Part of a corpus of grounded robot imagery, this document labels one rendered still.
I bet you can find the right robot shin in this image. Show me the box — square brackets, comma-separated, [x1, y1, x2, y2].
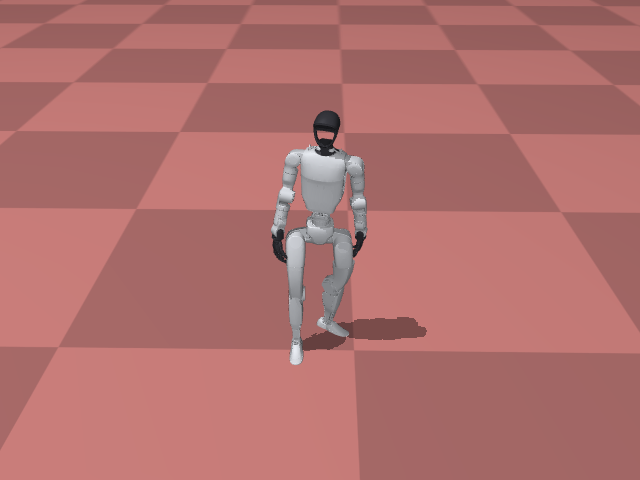
[289, 297, 303, 346]

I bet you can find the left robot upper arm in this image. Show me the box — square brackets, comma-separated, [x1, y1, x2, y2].
[345, 155, 365, 210]

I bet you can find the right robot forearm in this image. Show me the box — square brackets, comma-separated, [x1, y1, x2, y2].
[271, 188, 290, 237]

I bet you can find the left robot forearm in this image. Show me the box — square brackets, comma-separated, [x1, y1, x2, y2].
[353, 195, 368, 237]

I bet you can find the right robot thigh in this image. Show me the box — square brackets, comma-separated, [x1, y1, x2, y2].
[285, 227, 307, 302]

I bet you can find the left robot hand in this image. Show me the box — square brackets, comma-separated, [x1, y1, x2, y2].
[353, 231, 366, 257]

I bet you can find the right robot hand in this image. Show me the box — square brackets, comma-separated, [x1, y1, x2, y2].
[272, 229, 288, 263]

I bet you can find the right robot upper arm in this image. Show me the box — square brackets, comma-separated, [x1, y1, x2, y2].
[279, 149, 305, 204]

